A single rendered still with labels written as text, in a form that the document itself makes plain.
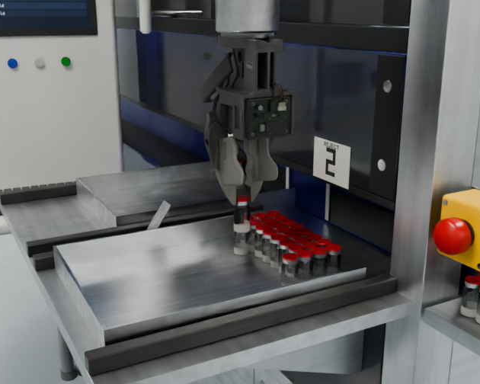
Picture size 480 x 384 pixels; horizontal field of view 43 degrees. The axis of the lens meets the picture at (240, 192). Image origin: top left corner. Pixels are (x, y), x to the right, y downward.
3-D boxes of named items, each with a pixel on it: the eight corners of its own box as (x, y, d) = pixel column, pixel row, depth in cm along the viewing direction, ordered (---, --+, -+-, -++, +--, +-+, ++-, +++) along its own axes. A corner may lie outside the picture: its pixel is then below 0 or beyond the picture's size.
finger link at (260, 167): (267, 212, 76) (262, 140, 73) (244, 200, 81) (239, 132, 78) (288, 206, 77) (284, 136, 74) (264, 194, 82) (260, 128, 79)
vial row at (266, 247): (250, 241, 95) (250, 213, 93) (315, 286, 79) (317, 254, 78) (238, 244, 94) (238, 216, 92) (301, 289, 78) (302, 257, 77)
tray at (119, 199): (230, 173, 134) (230, 158, 133) (295, 206, 112) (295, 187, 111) (77, 195, 119) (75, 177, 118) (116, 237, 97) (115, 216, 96)
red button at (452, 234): (452, 243, 69) (455, 209, 68) (480, 255, 66) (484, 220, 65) (427, 249, 67) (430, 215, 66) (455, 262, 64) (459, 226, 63)
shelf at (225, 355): (220, 177, 139) (220, 168, 139) (456, 301, 80) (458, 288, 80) (-2, 208, 117) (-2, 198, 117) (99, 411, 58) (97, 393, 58)
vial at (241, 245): (244, 249, 92) (244, 220, 90) (251, 254, 90) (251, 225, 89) (231, 251, 91) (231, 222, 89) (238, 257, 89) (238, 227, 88)
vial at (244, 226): (245, 226, 82) (245, 196, 81) (253, 232, 80) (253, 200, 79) (231, 229, 81) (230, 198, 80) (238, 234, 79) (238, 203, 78)
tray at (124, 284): (264, 229, 100) (264, 209, 99) (364, 292, 78) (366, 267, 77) (55, 269, 85) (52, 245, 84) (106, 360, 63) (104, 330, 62)
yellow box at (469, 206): (478, 241, 74) (485, 185, 72) (530, 263, 68) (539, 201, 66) (433, 253, 70) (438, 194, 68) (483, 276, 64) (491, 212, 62)
